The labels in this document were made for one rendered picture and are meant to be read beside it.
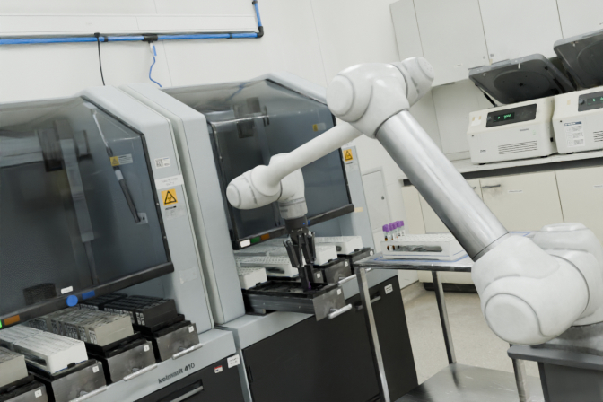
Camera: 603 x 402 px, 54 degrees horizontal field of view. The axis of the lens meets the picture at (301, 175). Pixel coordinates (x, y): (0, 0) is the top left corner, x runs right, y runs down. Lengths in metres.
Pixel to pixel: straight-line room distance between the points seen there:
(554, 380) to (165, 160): 1.26
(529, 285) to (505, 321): 0.09
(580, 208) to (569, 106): 0.61
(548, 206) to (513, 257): 2.69
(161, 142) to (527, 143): 2.58
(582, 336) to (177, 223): 1.20
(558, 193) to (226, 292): 2.44
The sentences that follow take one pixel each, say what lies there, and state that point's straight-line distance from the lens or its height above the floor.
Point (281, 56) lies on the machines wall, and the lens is 3.87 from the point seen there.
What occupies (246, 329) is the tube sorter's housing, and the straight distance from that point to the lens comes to 2.02.
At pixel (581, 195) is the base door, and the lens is 3.89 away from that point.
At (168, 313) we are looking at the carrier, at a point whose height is 0.84.
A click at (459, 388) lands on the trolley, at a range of 2.41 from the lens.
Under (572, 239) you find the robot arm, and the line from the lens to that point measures 1.46.
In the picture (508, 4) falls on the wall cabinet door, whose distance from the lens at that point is 4.31.
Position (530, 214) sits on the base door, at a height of 0.55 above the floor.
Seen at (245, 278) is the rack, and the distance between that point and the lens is 2.13.
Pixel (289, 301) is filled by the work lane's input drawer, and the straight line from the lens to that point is 1.95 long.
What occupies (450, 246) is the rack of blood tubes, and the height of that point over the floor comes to 0.86.
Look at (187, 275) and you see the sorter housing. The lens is 1.98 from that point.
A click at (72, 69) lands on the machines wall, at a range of 3.11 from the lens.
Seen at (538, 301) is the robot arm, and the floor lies 0.89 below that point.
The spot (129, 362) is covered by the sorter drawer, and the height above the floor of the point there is 0.77.
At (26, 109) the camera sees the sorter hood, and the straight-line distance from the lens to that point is 2.10.
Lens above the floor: 1.28
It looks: 3 degrees down
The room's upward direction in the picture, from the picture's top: 11 degrees counter-clockwise
